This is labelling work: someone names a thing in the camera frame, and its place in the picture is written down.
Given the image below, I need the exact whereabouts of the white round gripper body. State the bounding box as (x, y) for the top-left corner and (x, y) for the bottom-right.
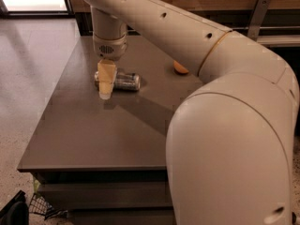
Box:
(93, 35), (128, 61)

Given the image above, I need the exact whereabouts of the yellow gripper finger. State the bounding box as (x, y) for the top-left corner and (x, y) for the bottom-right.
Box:
(97, 59), (117, 99)

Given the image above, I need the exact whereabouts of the silver blue Red Bull can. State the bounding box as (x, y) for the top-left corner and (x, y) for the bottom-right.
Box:
(94, 72), (141, 91)

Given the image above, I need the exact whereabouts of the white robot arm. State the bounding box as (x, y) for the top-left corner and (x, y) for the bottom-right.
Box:
(84, 0), (299, 225)

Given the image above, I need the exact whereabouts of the orange fruit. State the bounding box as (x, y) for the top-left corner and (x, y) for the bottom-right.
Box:
(173, 61), (188, 75)

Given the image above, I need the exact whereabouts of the grey drawer cabinet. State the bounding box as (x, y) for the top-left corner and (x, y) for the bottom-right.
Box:
(18, 36), (201, 225)

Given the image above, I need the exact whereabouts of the black round object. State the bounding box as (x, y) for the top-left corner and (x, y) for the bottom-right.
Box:
(0, 190), (29, 225)

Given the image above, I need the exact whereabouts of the black wire basket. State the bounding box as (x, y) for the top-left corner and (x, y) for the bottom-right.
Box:
(29, 193), (68, 220)

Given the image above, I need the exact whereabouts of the grey metal wall bracket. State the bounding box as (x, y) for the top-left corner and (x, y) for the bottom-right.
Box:
(247, 0), (272, 40)

